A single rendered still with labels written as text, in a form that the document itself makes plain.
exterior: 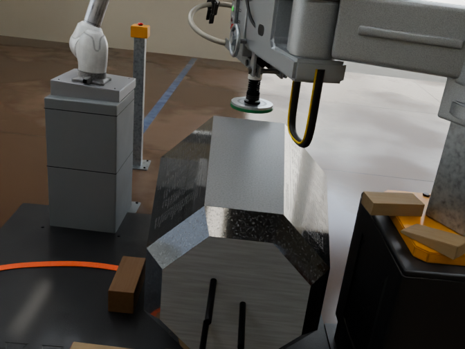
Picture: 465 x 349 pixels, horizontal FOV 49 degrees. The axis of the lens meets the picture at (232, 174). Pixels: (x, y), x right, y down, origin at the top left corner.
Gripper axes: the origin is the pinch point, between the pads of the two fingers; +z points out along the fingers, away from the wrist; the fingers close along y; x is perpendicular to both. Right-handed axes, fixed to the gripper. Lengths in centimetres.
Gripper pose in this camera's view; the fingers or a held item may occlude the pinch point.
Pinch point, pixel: (210, 16)
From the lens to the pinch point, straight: 341.2
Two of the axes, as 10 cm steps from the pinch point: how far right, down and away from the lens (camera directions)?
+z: -1.9, 6.8, 7.1
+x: 8.9, -2.0, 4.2
